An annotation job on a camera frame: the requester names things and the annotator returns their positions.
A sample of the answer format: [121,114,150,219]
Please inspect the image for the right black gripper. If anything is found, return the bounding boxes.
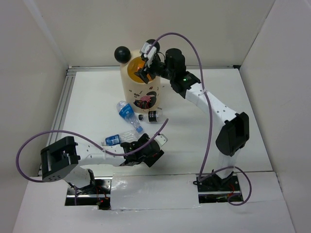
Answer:
[134,55,174,84]

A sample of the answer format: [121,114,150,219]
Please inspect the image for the orange juice bottle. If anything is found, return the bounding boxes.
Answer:
[127,57,145,83]

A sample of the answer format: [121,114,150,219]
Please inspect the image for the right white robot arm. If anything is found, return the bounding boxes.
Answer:
[136,46,249,190]

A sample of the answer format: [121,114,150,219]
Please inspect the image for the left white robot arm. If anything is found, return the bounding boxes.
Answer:
[40,133,168,194]

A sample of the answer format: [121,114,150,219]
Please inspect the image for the cream panda-ear bin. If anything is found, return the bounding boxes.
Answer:
[114,46,161,114]

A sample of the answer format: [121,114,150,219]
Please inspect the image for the dark-blue label bottle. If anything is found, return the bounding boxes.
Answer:
[101,130,139,146]

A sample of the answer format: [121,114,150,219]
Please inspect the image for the black label small bottle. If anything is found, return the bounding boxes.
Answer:
[138,110,164,124]

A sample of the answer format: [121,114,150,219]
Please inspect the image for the light-blue label bottle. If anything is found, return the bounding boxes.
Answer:
[116,101,143,133]

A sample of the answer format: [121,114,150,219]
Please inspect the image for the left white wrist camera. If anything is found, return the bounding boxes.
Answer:
[154,134,168,147]

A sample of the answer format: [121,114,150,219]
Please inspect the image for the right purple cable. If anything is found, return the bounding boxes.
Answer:
[150,32,252,206]

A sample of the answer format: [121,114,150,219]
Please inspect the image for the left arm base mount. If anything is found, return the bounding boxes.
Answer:
[65,177,112,210]

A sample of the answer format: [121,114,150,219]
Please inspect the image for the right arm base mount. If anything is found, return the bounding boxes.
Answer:
[193,173,243,203]

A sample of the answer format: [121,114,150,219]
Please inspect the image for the aluminium frame rail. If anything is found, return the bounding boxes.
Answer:
[36,65,241,177]

